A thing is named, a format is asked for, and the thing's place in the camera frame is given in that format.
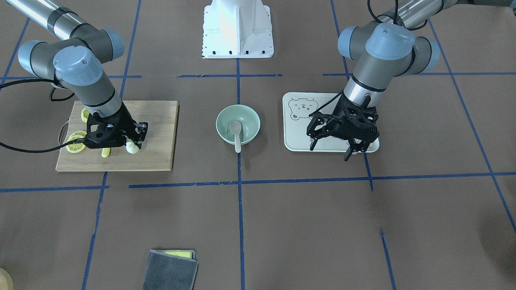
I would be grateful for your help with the lemon slice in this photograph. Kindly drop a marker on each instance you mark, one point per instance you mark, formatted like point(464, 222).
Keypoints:
point(85, 115)
point(75, 147)
point(76, 134)

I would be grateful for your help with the lower lemon slice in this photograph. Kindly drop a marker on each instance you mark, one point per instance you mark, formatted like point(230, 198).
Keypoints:
point(75, 147)

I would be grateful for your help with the middle lemon slice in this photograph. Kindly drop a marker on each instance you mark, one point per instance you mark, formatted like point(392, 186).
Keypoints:
point(76, 134)

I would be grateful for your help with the cream bear print tray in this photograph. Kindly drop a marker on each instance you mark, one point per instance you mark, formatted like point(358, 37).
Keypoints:
point(297, 106)

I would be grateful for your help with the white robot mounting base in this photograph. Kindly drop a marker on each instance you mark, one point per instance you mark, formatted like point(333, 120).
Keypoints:
point(237, 29)

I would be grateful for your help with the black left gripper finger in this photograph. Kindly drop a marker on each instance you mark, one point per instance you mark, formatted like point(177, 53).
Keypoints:
point(314, 141)
point(353, 148)

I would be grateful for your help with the grey folded cloth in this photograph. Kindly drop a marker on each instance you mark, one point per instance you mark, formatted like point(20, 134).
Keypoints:
point(173, 269)

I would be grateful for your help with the yellow plastic knife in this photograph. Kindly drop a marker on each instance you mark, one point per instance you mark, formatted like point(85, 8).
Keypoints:
point(105, 152)

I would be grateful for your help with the wooden cutting board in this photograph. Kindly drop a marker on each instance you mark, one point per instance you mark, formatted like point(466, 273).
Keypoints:
point(157, 149)

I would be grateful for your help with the wooden mug tree stand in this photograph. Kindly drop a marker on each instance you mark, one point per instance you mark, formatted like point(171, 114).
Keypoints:
point(6, 282)

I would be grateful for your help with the white ceramic spoon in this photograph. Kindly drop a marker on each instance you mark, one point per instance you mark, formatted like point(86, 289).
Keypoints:
point(236, 129)

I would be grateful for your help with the white steamed bun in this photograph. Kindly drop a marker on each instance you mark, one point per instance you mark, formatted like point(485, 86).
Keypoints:
point(130, 150)

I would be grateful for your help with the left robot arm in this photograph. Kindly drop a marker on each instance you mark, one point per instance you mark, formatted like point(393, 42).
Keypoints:
point(383, 49)

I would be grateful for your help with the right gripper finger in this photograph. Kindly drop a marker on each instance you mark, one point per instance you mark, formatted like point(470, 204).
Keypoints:
point(135, 143)
point(142, 128)

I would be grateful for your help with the upper lemon slice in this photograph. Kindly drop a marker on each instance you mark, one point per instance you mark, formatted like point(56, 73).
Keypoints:
point(85, 115)

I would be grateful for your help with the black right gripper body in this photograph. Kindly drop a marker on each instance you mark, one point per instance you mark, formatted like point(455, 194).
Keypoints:
point(125, 120)

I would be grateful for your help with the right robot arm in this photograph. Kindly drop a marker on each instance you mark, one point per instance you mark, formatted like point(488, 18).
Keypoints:
point(76, 63)

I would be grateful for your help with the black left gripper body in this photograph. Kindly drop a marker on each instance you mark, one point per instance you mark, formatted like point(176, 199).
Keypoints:
point(338, 114)

